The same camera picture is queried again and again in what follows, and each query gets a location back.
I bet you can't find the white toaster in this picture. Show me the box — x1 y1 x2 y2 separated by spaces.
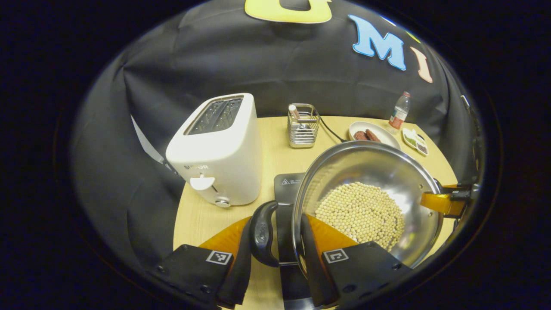
166 93 263 208

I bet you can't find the pile of soybeans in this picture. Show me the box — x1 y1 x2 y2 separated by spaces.
314 182 406 252

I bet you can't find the black power cable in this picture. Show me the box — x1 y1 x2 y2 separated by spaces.
319 117 348 143

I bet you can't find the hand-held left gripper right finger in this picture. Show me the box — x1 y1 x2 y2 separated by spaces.
300 214 412 307

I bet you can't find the metal wire utensil holder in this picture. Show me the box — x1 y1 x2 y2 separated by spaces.
288 103 321 149

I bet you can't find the clear bottle with red label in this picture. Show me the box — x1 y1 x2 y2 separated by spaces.
389 91 411 130

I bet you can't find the stainless steel pot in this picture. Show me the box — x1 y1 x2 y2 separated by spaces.
249 140 446 280

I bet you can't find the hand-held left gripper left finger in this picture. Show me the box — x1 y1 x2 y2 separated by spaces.
151 217 252 308

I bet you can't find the round white plate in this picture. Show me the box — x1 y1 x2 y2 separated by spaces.
348 121 401 149

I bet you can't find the black induction cooktop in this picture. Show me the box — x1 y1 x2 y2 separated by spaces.
273 172 321 310

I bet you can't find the white divided dish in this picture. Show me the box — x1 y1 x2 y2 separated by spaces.
402 128 430 156

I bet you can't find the black backdrop cloth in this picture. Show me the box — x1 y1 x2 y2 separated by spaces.
71 0 483 276

